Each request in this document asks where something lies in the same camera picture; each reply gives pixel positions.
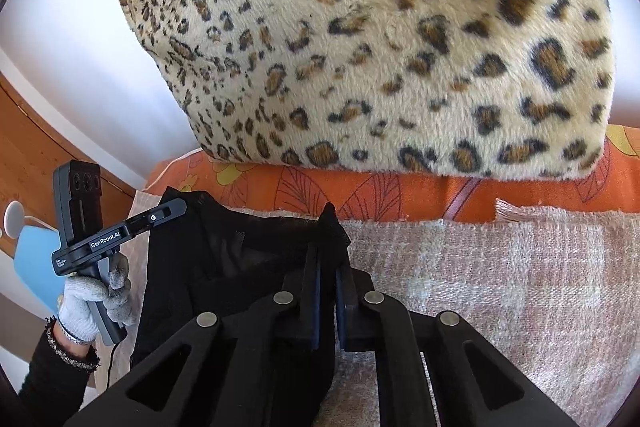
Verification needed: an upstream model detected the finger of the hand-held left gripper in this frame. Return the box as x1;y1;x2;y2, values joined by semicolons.
120;199;189;234

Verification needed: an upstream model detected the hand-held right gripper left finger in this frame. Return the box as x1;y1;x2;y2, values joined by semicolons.
62;243;323;427

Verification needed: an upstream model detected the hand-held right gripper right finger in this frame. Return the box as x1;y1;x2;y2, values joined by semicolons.
335;264;581;427

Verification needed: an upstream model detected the black t-shirt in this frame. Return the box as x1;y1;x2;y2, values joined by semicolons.
130;188;353;427

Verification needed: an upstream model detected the person's left forearm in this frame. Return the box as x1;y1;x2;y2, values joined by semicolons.
17;317;107;427

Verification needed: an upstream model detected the person's left hand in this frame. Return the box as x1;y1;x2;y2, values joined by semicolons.
56;252;136;345

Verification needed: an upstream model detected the blue chair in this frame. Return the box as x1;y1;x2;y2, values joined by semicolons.
14;227;68;315

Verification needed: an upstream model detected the wooden door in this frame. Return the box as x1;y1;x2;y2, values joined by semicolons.
0;72;146;258

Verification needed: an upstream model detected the orange patterned bedsheet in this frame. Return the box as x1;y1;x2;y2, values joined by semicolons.
145;124;640;225

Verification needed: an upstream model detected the pink checked blanket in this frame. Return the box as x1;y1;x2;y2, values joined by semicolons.
132;189;640;427

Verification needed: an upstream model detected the leopard print cushion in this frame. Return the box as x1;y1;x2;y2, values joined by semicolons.
96;0;617;182

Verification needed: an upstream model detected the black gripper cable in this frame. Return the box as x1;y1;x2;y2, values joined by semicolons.
104;341;122;392

